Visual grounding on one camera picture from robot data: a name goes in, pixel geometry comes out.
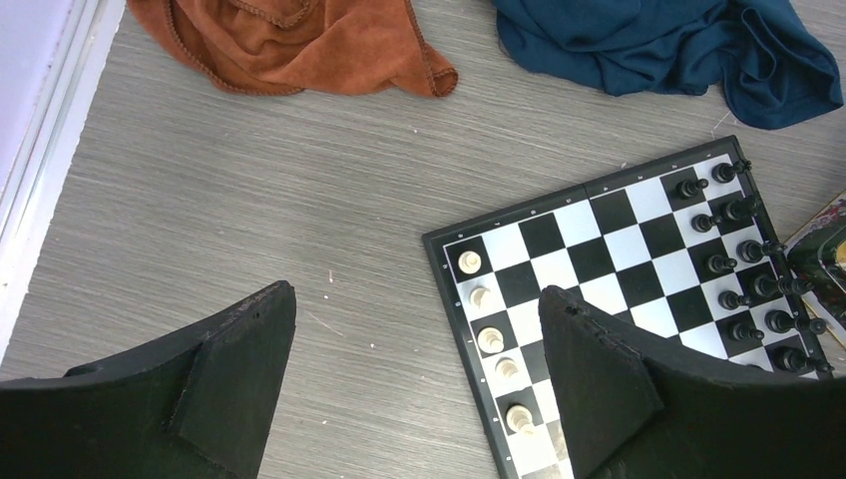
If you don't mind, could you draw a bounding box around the black knight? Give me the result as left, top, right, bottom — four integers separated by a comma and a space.
720, 196, 761, 222

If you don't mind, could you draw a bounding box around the black king piece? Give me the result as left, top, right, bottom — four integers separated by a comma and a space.
752, 274, 814, 297

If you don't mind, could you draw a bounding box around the white chess piece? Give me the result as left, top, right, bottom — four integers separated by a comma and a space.
495, 357, 521, 381
506, 404, 535, 437
469, 286, 493, 310
458, 250, 483, 274
476, 326, 505, 355

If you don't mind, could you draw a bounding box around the dark blue cloth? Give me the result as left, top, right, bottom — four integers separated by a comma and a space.
495, 0, 844, 130

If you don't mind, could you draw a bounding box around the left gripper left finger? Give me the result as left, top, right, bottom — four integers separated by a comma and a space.
1, 280, 296, 478

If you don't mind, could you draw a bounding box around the gold tin tray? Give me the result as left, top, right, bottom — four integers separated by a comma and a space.
787, 192, 845, 346

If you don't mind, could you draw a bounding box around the black white chessboard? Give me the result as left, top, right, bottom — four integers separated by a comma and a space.
423, 136, 831, 478

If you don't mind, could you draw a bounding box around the black queen piece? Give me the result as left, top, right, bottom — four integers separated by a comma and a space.
764, 310, 827, 335

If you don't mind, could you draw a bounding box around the black pawn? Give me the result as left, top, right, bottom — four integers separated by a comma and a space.
675, 179, 709, 200
717, 290, 751, 310
705, 254, 737, 274
690, 214, 722, 233
727, 321, 765, 342

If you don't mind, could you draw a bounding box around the black rook corner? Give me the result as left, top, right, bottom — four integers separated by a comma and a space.
711, 160, 751, 184

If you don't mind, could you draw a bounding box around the orange brown cloth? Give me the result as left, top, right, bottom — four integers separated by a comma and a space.
127, 0, 459, 98

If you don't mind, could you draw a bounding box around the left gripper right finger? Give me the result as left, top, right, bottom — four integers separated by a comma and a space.
538, 285, 845, 478

